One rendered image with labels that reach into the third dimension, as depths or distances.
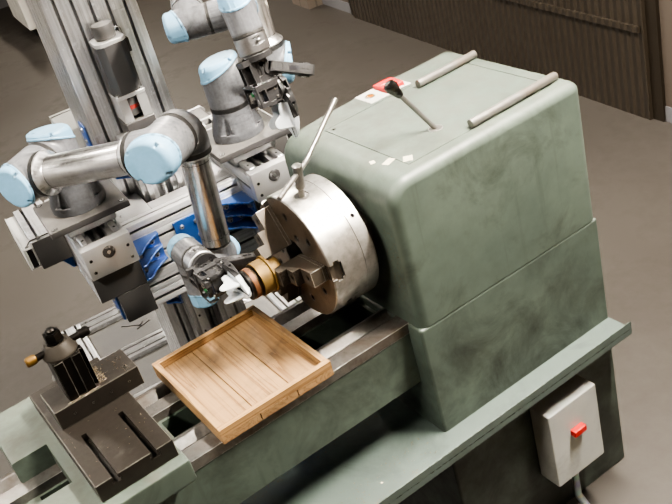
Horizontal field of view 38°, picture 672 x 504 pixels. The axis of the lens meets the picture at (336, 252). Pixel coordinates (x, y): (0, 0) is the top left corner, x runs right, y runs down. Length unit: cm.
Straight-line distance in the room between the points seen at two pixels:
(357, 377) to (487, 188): 54
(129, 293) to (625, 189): 246
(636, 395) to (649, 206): 118
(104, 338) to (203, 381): 167
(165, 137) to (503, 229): 83
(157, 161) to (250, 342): 50
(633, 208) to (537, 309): 179
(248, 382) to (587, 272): 96
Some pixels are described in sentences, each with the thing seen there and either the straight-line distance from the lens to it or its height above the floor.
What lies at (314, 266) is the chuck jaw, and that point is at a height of 111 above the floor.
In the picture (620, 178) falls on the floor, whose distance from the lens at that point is 451.
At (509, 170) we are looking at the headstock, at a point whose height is 113.
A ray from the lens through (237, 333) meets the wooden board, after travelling 244.
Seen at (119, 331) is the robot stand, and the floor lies 21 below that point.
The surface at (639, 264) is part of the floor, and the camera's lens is 393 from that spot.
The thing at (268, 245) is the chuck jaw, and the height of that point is 114.
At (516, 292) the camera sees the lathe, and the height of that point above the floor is 80.
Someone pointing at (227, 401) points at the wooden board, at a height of 89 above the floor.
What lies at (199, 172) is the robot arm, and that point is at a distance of 242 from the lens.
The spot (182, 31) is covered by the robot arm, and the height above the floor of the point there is 160.
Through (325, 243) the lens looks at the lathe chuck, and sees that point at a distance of 214.
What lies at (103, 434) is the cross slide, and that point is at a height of 97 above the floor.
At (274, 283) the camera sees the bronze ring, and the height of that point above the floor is 107.
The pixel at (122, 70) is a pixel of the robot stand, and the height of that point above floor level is 144.
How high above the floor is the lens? 223
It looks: 31 degrees down
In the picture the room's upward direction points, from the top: 16 degrees counter-clockwise
